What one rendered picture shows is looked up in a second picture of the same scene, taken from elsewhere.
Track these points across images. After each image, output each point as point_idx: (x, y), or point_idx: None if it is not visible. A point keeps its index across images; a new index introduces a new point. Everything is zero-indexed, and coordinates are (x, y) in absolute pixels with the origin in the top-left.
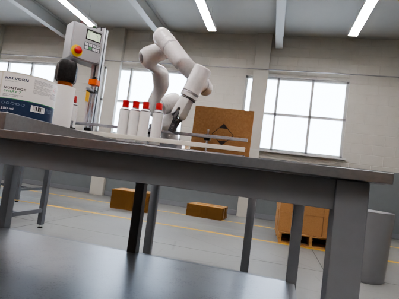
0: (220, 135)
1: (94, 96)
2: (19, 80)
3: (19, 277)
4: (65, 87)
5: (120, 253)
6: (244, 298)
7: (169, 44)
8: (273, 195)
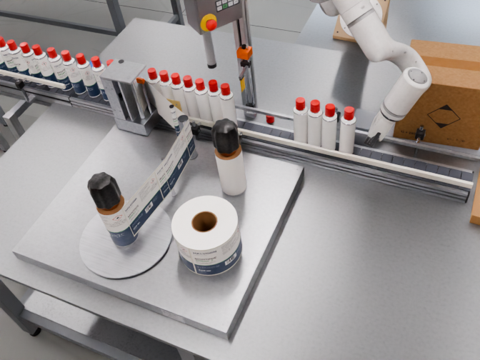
0: (440, 117)
1: (248, 70)
2: (207, 254)
3: None
4: (231, 161)
5: None
6: None
7: (358, 28)
8: None
